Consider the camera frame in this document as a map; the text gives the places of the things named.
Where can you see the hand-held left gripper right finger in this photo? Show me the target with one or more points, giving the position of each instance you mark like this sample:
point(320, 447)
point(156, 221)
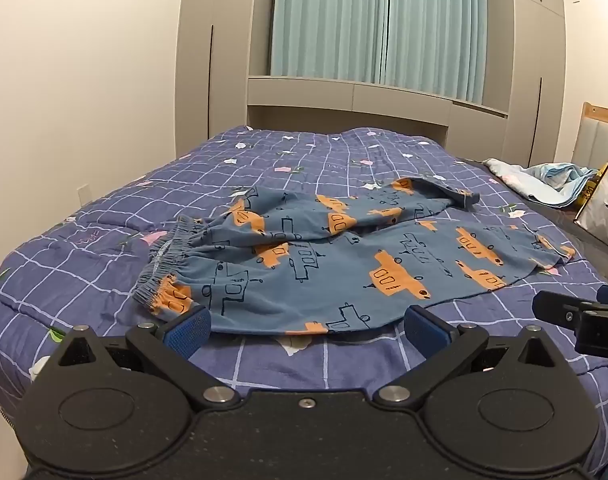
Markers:
point(425, 329)

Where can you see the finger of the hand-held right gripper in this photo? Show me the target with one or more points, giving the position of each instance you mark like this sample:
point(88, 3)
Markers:
point(554, 306)

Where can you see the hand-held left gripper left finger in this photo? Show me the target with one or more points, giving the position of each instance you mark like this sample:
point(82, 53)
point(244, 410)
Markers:
point(186, 332)

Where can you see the blue pants with orange print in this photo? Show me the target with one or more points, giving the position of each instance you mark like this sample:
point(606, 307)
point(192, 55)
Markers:
point(314, 255)

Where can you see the white printed bag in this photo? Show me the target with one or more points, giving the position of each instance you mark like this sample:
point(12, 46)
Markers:
point(604, 200)

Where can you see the light blue crumpled cloth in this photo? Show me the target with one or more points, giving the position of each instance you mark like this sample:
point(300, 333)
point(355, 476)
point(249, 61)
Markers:
point(544, 177)

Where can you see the blue checked floral blanket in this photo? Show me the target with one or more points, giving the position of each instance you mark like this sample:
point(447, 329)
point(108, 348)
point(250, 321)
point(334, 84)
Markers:
point(108, 220)

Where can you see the padded wooden headboard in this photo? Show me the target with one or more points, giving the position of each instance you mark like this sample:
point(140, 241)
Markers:
point(601, 135)

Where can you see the grey built-in wardrobe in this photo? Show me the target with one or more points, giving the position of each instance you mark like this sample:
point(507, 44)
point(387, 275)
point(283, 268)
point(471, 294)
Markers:
point(218, 60)

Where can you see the teal curtain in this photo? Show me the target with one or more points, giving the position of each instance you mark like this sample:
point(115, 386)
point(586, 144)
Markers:
point(374, 20)

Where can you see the white wall socket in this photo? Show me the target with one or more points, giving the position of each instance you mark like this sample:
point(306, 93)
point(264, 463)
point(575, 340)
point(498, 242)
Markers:
point(82, 193)

